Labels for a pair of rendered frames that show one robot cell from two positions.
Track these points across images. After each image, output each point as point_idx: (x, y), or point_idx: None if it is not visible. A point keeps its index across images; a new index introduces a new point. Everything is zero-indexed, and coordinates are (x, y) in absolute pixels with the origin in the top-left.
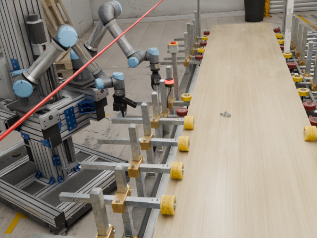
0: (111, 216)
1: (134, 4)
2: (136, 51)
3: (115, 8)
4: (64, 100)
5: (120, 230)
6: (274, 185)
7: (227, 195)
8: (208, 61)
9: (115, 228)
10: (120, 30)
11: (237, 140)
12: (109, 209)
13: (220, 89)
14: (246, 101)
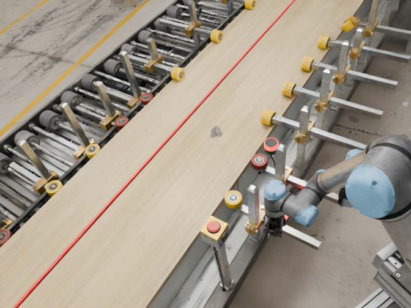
0: (358, 274)
1: None
2: (311, 208)
3: (366, 154)
4: None
5: (347, 247)
6: (243, 50)
7: (278, 49)
8: None
9: (353, 252)
10: (350, 159)
11: (233, 93)
12: (361, 289)
13: (176, 195)
14: (172, 150)
